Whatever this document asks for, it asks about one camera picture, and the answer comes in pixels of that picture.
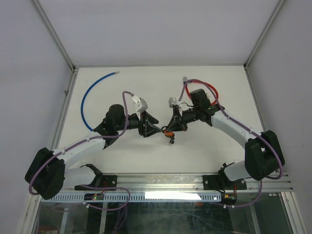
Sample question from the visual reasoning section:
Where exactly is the white slotted cable duct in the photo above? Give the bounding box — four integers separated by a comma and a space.
48, 191, 221, 203

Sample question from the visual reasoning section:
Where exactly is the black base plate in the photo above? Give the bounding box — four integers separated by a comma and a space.
74, 175, 117, 191
202, 175, 247, 193

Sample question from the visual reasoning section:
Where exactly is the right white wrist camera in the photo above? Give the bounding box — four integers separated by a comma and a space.
168, 97, 182, 113

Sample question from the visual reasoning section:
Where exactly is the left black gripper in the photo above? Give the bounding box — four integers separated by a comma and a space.
116, 111, 162, 137

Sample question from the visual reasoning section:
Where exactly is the red cable lock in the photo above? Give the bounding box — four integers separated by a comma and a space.
182, 77, 219, 105

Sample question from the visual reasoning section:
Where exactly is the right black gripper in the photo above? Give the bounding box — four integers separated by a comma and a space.
165, 106, 200, 132

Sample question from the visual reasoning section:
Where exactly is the blue cable lock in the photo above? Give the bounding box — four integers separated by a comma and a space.
80, 71, 120, 132

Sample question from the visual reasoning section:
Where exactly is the aluminium mounting rail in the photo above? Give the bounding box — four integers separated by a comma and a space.
58, 173, 293, 193

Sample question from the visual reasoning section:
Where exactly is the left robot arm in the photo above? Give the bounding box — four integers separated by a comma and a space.
25, 104, 161, 200

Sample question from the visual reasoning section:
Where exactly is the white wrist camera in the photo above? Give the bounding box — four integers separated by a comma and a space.
132, 95, 148, 120
168, 97, 182, 113

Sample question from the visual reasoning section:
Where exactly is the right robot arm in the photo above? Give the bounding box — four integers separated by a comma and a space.
163, 89, 285, 190

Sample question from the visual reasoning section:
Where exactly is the orange black padlock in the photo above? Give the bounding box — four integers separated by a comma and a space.
161, 126, 175, 138

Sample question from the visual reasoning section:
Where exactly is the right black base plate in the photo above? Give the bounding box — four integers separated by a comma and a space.
202, 175, 247, 193

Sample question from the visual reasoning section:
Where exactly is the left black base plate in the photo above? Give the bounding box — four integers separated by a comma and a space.
74, 175, 117, 191

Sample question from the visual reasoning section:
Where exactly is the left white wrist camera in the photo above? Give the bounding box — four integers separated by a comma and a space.
132, 95, 148, 120

